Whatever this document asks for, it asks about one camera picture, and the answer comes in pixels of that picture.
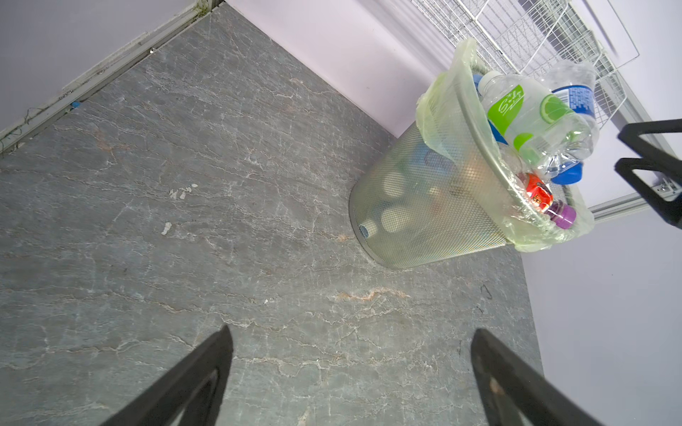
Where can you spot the small purple cap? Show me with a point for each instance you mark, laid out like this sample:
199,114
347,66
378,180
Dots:
562,214

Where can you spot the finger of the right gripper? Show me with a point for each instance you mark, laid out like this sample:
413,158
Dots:
651,159

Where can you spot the blue label bottle blue cap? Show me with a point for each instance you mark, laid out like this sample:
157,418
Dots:
575,112

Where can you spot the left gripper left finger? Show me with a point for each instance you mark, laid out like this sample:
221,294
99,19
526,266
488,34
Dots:
191,392

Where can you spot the long white wire basket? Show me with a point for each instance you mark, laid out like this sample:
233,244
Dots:
530,37

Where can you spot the light green label bottle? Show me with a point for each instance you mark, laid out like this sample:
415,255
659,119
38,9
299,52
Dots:
544,131

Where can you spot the green-lined mesh waste bin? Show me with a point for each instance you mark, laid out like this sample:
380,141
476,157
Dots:
451,185

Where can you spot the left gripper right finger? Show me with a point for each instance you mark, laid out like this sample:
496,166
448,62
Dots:
512,393

